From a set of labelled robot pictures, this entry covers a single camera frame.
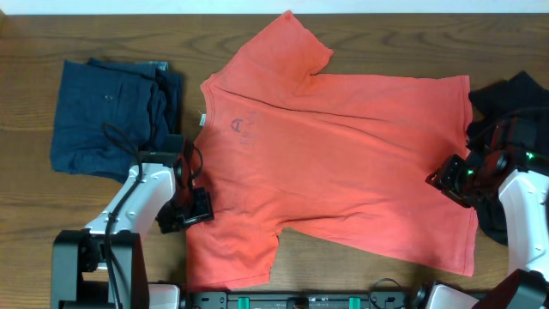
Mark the red t-shirt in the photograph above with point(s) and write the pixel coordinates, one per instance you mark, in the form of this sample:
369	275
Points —
338	157

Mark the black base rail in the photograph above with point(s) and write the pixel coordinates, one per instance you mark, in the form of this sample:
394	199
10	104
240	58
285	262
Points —
385	293

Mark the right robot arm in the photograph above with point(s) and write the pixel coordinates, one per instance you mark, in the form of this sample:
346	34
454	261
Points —
518	180

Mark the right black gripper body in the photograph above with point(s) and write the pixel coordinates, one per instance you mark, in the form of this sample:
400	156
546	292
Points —
449	178

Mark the folded navy blue pants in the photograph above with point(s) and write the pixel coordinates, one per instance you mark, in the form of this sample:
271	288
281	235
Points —
99	100

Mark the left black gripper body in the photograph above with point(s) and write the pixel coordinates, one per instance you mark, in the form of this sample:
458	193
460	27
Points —
197	213

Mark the black garment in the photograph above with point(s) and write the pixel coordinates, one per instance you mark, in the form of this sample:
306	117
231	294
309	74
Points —
520	96

